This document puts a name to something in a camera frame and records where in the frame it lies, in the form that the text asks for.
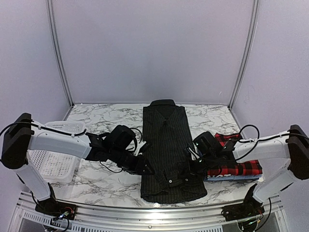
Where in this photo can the aluminium corner post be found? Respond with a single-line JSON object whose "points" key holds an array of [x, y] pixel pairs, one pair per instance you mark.
{"points": [[57, 51], [246, 53]]}

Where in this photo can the light blue folded shirt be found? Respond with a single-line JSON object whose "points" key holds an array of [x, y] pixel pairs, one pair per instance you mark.
{"points": [[230, 177]]}

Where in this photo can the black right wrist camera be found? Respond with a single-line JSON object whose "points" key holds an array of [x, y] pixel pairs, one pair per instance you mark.
{"points": [[207, 146]]}

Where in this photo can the right aluminium corner post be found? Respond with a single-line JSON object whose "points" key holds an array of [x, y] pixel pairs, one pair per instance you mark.
{"points": [[246, 53]]}

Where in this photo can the red black plaid shirt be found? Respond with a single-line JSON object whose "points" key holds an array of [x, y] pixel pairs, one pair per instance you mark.
{"points": [[251, 167]]}

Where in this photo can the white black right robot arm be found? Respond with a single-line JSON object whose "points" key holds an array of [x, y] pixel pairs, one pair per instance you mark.
{"points": [[290, 146]]}

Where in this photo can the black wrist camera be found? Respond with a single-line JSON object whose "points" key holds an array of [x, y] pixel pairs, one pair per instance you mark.
{"points": [[122, 136], [207, 146]]}

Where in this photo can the white plastic laundry basket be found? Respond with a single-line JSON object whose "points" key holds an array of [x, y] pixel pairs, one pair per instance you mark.
{"points": [[57, 167]]}

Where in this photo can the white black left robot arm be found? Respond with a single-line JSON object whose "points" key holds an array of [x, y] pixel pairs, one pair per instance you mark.
{"points": [[26, 134]]}

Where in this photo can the aluminium front frame rail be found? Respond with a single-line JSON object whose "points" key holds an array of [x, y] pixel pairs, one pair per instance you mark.
{"points": [[95, 218]]}

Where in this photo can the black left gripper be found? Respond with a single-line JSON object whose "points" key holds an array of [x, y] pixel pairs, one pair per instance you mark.
{"points": [[139, 166]]}

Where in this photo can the left aluminium corner post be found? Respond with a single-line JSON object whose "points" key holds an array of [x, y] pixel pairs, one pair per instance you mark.
{"points": [[57, 51]]}

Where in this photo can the black pinstriped long sleeve shirt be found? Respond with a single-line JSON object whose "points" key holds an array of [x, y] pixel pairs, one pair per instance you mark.
{"points": [[165, 127]]}

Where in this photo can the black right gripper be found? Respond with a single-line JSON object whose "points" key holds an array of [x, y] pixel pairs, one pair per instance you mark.
{"points": [[190, 173]]}

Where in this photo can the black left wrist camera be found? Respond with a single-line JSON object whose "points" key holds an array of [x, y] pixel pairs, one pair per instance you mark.
{"points": [[122, 136]]}

